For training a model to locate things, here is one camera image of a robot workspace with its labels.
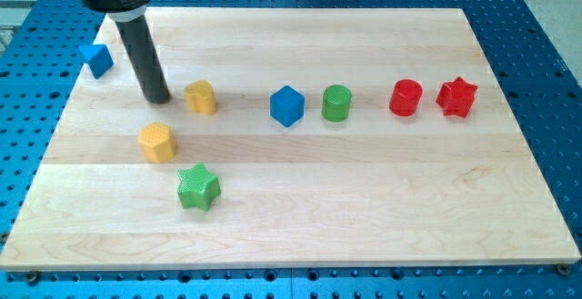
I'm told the yellow heart block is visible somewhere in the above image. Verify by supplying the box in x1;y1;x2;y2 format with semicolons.
184;80;216;115

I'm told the yellow hexagon block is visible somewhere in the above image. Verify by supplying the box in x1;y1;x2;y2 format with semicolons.
138;123;176;164

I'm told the wooden board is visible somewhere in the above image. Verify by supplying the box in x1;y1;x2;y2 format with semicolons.
1;7;580;271

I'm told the blue cube block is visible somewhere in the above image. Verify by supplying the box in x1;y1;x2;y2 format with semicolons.
270;85;305;127

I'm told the green cylinder block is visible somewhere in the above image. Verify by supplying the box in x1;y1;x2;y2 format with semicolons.
322;85;352;122

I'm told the green star block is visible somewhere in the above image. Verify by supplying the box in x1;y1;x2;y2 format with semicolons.
177;163;221;212

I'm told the red cylinder block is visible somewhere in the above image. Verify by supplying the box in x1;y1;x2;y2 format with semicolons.
388;79;423;116

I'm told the red star block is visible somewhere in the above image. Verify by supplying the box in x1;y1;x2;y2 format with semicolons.
436;76;478;118

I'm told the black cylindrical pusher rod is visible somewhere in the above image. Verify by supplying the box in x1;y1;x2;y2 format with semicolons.
115;15;170;104

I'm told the blue triangle block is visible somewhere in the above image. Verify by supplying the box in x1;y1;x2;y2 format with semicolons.
78;44;114;79

